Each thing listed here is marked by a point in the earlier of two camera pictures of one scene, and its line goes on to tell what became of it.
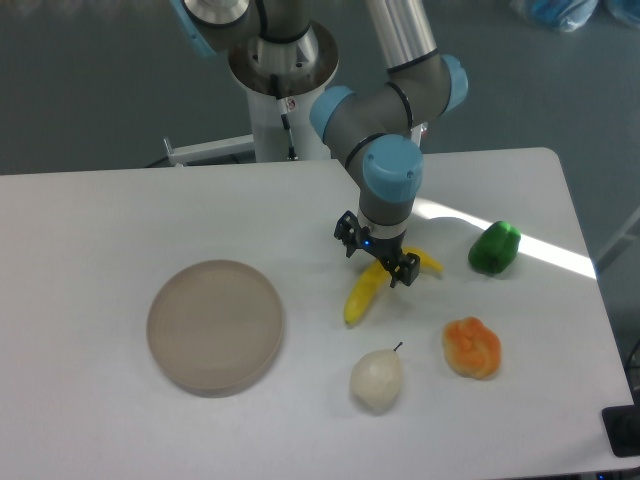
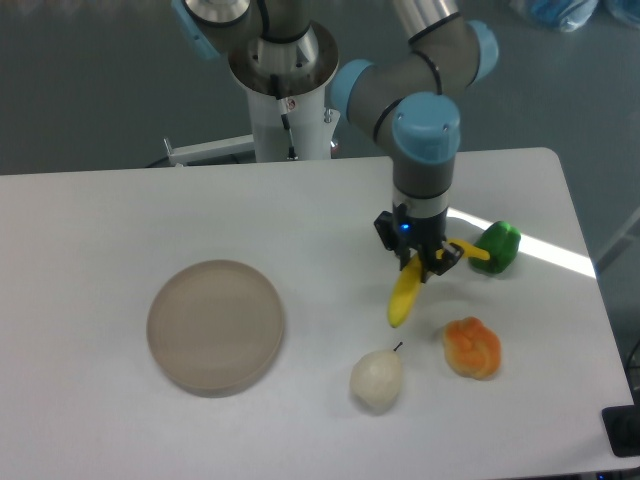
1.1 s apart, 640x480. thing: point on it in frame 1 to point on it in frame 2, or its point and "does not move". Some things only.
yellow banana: (374, 279) to (410, 281)
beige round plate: (215, 327) does not move
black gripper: (350, 233) to (401, 230)
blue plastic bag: (569, 15) does not move
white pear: (376, 377) does not move
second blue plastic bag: (626, 9) does not move
